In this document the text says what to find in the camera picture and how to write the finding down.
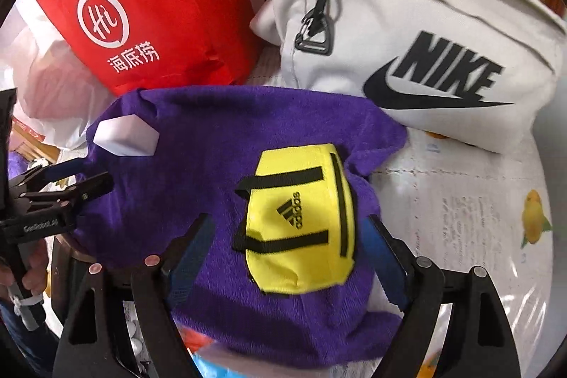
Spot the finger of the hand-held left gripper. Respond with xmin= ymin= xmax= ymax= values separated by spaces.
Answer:
xmin=27 ymin=172 xmax=115 ymax=209
xmin=15 ymin=159 xmax=89 ymax=193

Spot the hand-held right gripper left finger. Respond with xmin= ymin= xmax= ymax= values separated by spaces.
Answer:
xmin=52 ymin=213 xmax=212 ymax=378

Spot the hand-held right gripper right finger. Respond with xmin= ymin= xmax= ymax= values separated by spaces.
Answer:
xmin=365 ymin=214 xmax=523 ymax=378

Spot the yellow pouch with black straps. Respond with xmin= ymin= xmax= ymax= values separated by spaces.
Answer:
xmin=232 ymin=143 xmax=358 ymax=296

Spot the purple towel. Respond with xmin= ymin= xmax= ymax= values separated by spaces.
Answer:
xmin=71 ymin=86 xmax=408 ymax=361

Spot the person's left hand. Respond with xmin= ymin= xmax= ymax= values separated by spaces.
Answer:
xmin=0 ymin=243 xmax=49 ymax=301

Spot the wooden furniture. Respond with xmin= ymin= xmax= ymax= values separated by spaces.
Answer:
xmin=9 ymin=116 xmax=59 ymax=163

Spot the white plastic bag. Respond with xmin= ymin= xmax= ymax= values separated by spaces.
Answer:
xmin=0 ymin=1 xmax=121 ymax=149

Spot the blue plastic packet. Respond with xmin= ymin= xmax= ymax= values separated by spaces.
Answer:
xmin=190 ymin=340 xmax=253 ymax=378

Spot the red paper bag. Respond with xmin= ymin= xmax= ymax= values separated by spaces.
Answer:
xmin=34 ymin=0 xmax=263 ymax=97

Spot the white fabric backpack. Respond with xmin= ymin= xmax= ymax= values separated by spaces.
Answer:
xmin=249 ymin=0 xmax=567 ymax=156

